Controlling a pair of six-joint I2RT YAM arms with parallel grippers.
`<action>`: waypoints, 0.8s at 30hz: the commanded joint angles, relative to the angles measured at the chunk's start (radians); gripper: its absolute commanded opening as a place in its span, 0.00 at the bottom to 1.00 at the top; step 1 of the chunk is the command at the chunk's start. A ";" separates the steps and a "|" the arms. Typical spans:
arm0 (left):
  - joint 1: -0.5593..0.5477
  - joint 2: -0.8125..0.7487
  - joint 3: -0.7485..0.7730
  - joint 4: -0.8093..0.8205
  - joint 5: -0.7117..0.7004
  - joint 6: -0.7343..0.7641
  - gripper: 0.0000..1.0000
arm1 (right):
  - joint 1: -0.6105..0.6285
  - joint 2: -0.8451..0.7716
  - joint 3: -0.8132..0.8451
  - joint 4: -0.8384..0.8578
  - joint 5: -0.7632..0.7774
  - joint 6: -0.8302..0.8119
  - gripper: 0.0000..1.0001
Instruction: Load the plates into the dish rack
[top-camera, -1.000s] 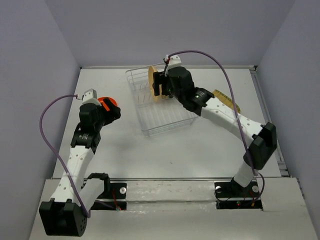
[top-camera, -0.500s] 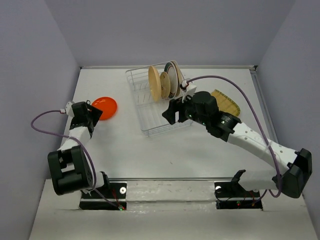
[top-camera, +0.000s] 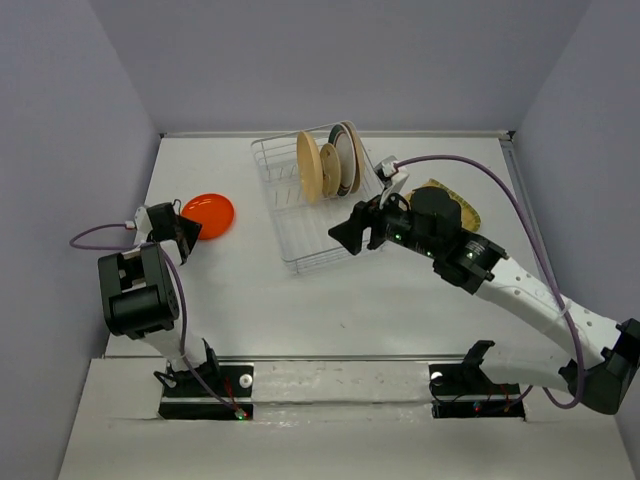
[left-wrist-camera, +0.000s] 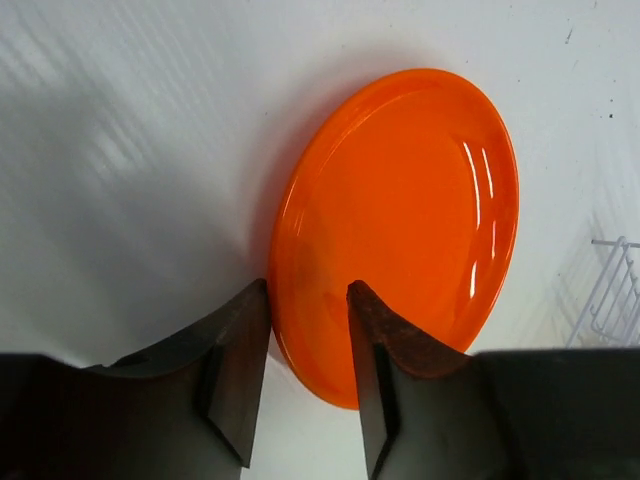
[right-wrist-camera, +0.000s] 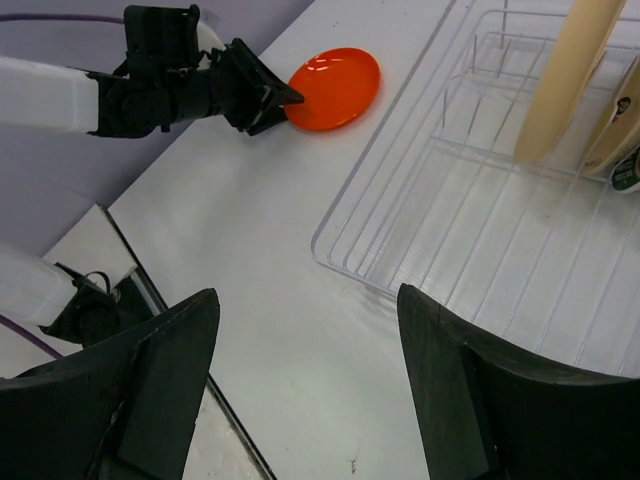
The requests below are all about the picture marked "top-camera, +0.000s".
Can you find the beige plate with leaf design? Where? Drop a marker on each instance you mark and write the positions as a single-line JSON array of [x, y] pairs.
[[359, 156]]

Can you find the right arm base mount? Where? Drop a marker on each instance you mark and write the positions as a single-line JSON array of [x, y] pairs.
[[475, 395]]

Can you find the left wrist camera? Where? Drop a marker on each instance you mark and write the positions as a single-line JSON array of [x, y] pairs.
[[142, 225]]

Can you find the white plate with green rim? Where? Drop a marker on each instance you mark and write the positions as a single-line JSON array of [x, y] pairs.
[[342, 141]]

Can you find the yellow bamboo-pattern rectangular plate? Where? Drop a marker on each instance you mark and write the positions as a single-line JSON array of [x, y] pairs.
[[470, 210]]

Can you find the small cream plate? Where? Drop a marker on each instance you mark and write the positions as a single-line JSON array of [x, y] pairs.
[[331, 167]]

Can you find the tan round plate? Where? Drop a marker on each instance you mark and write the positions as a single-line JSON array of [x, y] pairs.
[[309, 166]]

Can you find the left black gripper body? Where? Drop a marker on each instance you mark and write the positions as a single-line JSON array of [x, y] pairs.
[[177, 218]]

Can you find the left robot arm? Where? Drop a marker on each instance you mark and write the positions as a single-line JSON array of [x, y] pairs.
[[143, 299]]

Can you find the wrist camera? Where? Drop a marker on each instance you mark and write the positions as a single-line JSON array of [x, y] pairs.
[[142, 225], [392, 176]]

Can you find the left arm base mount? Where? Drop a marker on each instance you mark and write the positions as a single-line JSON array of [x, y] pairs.
[[184, 398]]

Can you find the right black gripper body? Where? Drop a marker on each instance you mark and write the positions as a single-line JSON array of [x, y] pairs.
[[395, 226]]

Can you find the white wire dish rack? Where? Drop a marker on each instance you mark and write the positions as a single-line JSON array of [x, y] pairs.
[[302, 228]]

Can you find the orange translucent plate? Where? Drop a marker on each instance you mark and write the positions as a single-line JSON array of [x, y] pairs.
[[214, 212]]

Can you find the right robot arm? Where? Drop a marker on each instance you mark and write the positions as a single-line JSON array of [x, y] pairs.
[[599, 357]]

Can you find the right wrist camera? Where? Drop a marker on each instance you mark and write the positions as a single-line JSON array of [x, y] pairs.
[[392, 176]]

